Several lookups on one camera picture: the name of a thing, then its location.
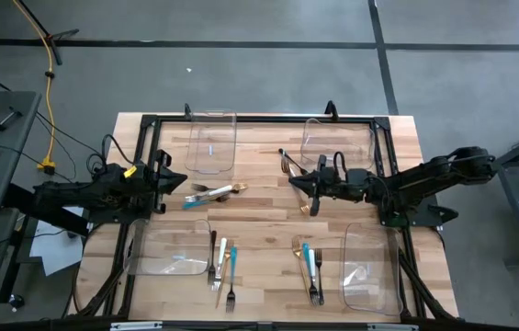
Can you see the black round knob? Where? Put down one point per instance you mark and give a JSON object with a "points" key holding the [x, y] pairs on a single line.
{"points": [[15, 301]]}

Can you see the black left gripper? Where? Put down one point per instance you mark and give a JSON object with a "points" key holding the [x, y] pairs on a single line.
{"points": [[151, 184]]}

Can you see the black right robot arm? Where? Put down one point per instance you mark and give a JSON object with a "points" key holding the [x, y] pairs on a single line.
{"points": [[424, 174]]}

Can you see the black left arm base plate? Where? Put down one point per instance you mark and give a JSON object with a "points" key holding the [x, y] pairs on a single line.
{"points": [[103, 217]]}

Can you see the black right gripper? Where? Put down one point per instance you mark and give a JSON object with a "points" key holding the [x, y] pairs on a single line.
{"points": [[332, 183]]}

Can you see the black frame bracket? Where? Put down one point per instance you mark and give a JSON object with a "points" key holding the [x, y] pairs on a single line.
{"points": [[331, 110], [188, 111]]}

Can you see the black tripod stand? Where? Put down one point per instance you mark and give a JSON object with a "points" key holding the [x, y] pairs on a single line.
{"points": [[50, 37]]}

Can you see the white paper sheet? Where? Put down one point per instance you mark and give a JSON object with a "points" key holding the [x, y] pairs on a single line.
{"points": [[52, 253]]}

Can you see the black metal rig frame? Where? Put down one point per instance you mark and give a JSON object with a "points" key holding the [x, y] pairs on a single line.
{"points": [[263, 120]]}

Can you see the clear plastic bin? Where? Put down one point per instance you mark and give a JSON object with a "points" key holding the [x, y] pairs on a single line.
{"points": [[369, 271], [337, 147], [210, 138], [167, 248]]}

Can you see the white metal bracket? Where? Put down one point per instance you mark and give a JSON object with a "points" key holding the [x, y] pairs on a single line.
{"points": [[392, 327], [135, 326]]}

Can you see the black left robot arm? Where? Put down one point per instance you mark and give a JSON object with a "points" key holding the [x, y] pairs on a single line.
{"points": [[80, 193]]}

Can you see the yellow tape label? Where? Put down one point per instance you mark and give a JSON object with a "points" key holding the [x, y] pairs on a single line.
{"points": [[130, 172]]}

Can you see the gold fork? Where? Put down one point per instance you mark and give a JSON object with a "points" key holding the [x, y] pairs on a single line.
{"points": [[304, 208], [240, 186], [219, 298]]}

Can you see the black desk support beam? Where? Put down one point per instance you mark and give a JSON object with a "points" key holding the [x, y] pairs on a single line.
{"points": [[43, 211]]}

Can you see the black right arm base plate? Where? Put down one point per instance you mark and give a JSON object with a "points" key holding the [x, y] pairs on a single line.
{"points": [[443, 213]]}

